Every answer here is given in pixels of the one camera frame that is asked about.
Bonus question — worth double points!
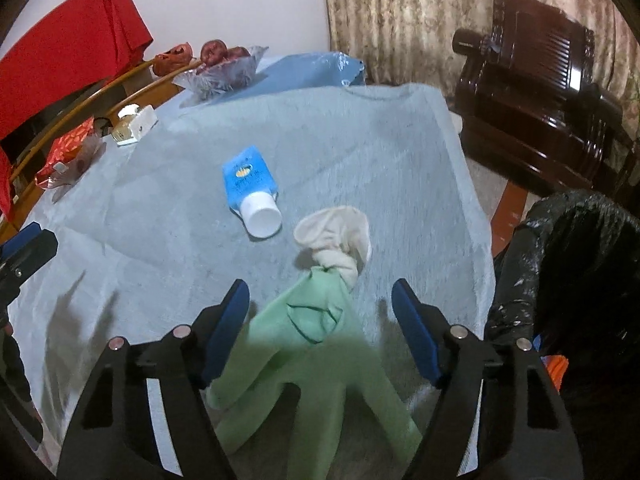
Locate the clear plastic dish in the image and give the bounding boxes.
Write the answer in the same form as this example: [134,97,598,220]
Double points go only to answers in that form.
[47,132,108,203]

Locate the red snack packet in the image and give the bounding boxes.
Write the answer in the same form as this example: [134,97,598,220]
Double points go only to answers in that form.
[35,117,96,188]

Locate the black television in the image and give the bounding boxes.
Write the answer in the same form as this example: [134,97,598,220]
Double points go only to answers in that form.
[0,77,108,161]

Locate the brown patterned curtain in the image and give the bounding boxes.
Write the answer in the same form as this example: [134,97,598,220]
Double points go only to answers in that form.
[322,0,640,111]

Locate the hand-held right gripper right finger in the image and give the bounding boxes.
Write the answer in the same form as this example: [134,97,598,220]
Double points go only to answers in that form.
[391,278,585,480]

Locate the orange foam fruit net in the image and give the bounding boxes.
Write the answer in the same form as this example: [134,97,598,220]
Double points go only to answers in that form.
[537,352,571,391]

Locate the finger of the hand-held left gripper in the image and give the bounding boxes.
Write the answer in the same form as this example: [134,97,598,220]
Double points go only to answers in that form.
[0,222,59,311]

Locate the trash can with black bag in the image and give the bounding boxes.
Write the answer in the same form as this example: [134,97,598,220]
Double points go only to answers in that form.
[482,190,640,480]

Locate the red plastic bag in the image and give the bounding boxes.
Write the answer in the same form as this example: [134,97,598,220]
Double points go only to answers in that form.
[152,42,193,77]

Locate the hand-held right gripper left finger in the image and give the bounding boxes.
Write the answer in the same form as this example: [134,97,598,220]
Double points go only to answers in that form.
[56,280,251,480]

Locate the dark wooden armchair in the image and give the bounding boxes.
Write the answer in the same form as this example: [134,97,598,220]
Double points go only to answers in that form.
[451,0,633,196]

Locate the green rubber glove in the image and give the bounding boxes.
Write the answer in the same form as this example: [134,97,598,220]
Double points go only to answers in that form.
[207,265,423,480]

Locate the small white box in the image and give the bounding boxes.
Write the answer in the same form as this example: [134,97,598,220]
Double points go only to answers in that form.
[110,104,158,147]

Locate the glass fruit bowl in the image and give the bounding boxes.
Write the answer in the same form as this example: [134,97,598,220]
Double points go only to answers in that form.
[172,45,271,106]

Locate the blue tube with white cap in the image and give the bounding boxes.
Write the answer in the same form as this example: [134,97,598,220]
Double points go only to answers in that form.
[221,145,283,239]

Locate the wooden television cabinet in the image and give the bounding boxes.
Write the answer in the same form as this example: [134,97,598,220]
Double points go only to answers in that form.
[0,57,201,241]

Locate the white sock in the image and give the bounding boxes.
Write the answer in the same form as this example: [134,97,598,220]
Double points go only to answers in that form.
[294,205,373,291]

